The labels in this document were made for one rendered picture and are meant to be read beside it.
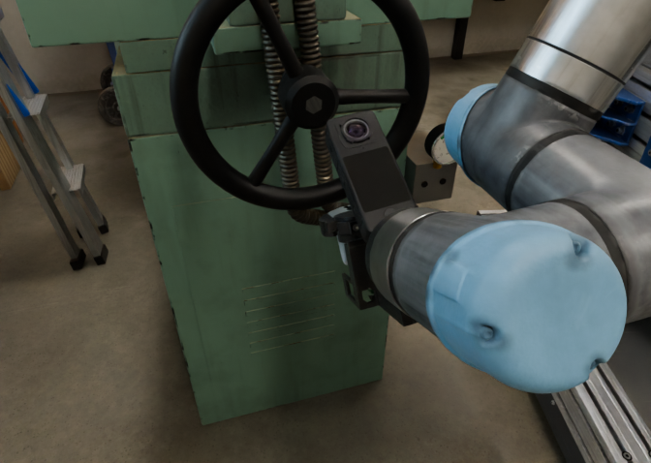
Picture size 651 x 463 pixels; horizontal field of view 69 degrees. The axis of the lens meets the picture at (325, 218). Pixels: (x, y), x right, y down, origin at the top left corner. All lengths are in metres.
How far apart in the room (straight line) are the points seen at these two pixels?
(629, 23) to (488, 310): 0.22
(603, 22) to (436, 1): 0.43
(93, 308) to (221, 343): 0.64
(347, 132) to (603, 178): 0.19
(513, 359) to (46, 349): 1.36
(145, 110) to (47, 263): 1.14
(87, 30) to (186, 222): 0.31
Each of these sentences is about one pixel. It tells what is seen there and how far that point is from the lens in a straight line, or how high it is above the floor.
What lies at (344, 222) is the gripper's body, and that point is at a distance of 0.41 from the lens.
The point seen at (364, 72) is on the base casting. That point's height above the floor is 0.77.
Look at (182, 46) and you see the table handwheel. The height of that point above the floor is 0.88.
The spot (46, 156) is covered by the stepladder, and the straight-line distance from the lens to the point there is 1.53.
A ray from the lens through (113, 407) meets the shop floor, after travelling 1.29.
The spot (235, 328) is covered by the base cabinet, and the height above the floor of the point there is 0.29.
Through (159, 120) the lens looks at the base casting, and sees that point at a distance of 0.71.
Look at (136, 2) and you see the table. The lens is 0.67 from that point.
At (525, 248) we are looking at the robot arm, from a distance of 0.21.
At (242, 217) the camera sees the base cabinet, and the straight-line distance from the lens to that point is 0.80.
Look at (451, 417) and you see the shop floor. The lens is 1.21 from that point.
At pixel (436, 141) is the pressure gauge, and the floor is 0.67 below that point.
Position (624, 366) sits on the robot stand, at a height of 0.21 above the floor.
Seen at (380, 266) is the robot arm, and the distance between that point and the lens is 0.31.
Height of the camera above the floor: 0.99
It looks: 35 degrees down
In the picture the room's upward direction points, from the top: straight up
